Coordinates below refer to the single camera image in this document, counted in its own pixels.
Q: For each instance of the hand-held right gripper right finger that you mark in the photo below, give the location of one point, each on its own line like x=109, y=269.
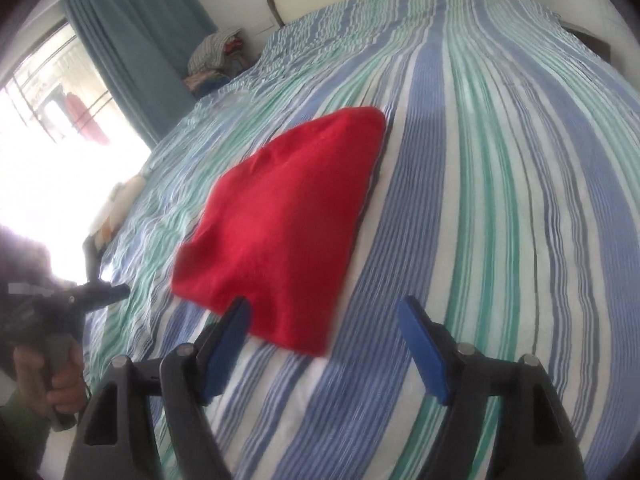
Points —
x=425, y=355

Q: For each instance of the person's left hand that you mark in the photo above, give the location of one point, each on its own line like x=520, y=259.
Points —
x=65, y=385

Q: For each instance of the dark metal stand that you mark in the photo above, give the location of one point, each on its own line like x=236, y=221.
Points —
x=91, y=260

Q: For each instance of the red hanging garment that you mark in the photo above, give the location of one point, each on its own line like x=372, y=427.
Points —
x=82, y=117

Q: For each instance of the blue curtain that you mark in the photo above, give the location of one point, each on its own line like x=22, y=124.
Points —
x=145, y=40

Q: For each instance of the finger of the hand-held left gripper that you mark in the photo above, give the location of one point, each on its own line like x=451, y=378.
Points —
x=102, y=294

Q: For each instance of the striped bed sheet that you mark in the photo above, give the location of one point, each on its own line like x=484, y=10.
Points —
x=475, y=185

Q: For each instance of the person's left forearm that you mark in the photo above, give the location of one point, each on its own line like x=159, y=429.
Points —
x=20, y=435

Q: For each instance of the cream cloth bundle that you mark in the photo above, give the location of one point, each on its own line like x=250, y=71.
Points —
x=127, y=192

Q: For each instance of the bright window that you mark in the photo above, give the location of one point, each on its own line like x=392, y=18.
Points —
x=45, y=160

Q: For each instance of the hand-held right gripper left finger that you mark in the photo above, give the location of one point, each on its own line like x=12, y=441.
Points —
x=226, y=352

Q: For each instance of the red knitted sweater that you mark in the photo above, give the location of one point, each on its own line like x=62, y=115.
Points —
x=280, y=220

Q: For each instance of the pile of mixed clothes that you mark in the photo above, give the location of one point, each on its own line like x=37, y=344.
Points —
x=220, y=60

